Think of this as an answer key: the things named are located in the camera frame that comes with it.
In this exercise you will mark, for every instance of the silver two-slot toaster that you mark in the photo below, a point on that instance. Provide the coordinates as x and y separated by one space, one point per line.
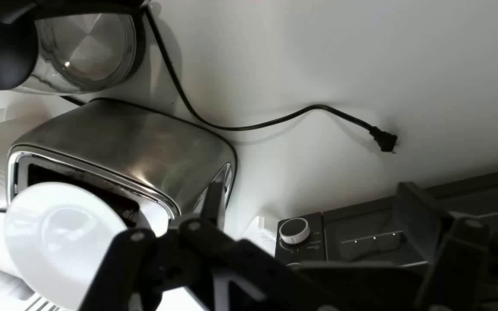
129 148

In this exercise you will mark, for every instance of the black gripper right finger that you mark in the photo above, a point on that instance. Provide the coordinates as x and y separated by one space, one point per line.
468 259

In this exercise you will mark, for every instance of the glass kettle with black lid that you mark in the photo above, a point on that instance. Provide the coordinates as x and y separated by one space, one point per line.
59 39

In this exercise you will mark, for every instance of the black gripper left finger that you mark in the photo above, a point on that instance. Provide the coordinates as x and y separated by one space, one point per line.
163 259

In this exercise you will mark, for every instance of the black toaster oven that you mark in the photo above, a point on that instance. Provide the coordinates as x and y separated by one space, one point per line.
376 229

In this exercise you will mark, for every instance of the white round plate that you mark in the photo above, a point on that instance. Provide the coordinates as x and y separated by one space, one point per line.
59 242

